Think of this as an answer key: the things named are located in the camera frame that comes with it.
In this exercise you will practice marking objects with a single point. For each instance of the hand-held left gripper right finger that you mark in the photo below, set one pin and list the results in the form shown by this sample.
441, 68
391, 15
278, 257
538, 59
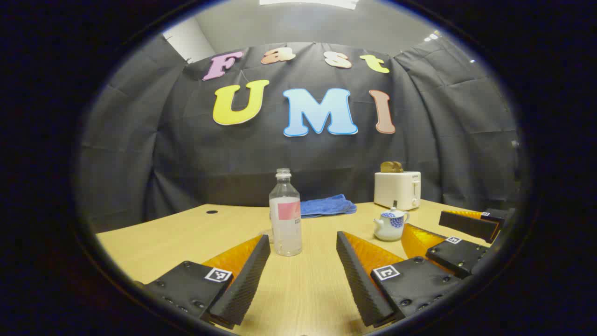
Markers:
359, 280

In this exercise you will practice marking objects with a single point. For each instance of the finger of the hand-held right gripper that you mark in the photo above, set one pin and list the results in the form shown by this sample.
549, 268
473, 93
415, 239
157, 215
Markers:
468, 226
454, 256

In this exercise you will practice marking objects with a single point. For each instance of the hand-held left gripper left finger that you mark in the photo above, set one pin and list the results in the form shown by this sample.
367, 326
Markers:
242, 284

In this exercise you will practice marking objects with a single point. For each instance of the white blue-patterned teacup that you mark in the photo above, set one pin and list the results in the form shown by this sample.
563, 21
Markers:
389, 231

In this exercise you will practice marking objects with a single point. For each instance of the clear plastic water bottle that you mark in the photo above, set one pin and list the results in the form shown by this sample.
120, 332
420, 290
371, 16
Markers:
285, 233

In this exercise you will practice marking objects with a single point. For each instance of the white toaster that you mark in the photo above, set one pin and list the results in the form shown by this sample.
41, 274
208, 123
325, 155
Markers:
396, 189

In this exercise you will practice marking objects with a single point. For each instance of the blue towel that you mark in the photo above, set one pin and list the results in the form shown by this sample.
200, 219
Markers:
326, 205

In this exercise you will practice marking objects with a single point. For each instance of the toast slices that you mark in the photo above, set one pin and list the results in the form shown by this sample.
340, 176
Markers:
392, 166

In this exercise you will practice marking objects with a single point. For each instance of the black backdrop cloth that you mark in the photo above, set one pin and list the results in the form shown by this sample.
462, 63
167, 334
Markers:
186, 154

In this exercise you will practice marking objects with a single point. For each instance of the ceiling light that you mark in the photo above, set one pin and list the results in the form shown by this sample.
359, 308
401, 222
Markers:
308, 3

